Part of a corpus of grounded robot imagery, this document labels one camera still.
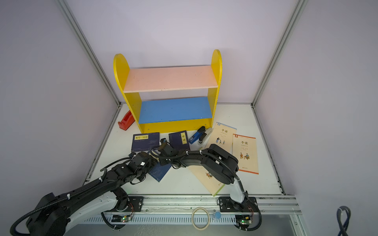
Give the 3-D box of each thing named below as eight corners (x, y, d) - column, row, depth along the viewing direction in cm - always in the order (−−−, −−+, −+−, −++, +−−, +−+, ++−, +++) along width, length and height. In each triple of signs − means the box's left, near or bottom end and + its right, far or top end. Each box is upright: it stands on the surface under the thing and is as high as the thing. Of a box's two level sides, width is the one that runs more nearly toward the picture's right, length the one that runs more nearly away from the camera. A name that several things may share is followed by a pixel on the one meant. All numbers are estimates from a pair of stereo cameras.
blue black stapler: (188, 142, 99) (188, 139, 96) (202, 128, 106) (202, 125, 104) (191, 144, 98) (191, 141, 95) (205, 129, 105) (205, 127, 103)
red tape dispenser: (120, 128, 107) (116, 123, 102) (131, 115, 115) (128, 110, 110) (127, 131, 106) (124, 126, 101) (138, 118, 113) (136, 113, 109)
